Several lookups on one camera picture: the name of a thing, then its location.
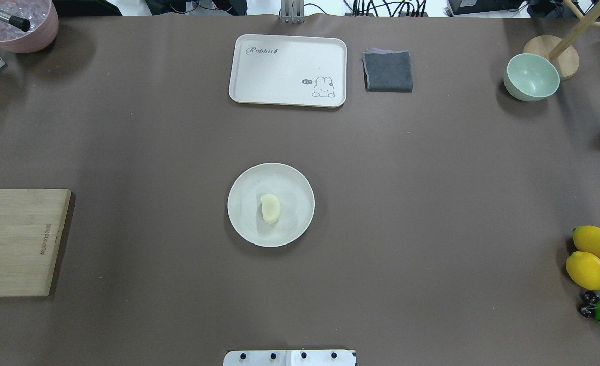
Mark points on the cream round plate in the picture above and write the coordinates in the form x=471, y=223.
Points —
x=291, y=188

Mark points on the pale white bun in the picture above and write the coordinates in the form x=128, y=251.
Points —
x=270, y=208

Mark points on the cream rabbit serving tray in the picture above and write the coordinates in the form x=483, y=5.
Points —
x=289, y=71

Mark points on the folded grey cloth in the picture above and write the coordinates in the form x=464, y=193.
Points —
x=387, y=70

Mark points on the mint green bowl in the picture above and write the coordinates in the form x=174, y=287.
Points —
x=529, y=77

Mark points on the bamboo cutting board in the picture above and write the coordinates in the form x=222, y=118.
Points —
x=32, y=222

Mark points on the wooden cup stand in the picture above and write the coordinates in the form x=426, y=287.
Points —
x=560, y=52

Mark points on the yellow lemon upper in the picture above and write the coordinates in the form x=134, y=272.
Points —
x=586, y=238

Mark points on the yellow lemon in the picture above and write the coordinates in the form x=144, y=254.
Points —
x=584, y=269
x=586, y=238

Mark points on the yellow lemon lower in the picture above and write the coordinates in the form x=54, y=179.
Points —
x=584, y=269

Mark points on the dark cherries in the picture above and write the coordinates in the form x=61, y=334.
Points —
x=589, y=300

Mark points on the black tipped metal tongs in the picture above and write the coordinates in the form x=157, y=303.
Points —
x=15, y=21

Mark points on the pink ice bowl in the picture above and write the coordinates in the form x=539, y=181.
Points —
x=44, y=23

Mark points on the aluminium frame post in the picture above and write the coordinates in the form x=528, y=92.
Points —
x=292, y=11

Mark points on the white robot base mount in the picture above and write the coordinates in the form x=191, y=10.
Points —
x=291, y=357

